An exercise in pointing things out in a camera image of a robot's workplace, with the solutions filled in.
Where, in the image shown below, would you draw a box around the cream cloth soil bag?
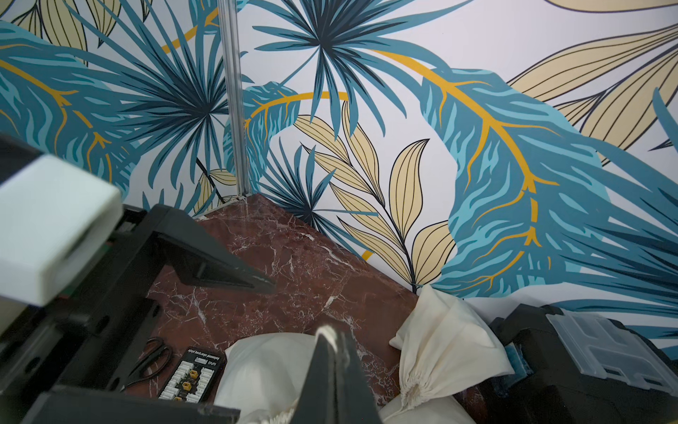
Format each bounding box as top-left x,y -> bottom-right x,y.
214,333 -> 474,424

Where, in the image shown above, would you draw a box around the aluminium left corner post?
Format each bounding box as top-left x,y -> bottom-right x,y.
217,0 -> 252,197

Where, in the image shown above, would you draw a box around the black toolbox yellow handle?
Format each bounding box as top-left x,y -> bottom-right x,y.
480,304 -> 677,423

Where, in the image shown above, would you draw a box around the black connector board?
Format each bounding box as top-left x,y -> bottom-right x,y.
158,346 -> 227,404

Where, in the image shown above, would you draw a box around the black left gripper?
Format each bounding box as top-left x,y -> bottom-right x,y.
1,205 -> 275,424

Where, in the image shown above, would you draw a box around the black handled scissors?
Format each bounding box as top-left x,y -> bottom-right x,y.
120,337 -> 174,391

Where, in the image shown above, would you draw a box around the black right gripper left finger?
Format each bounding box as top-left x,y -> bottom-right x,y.
291,325 -> 347,423

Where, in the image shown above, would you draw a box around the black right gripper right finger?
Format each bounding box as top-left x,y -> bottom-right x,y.
334,332 -> 382,424

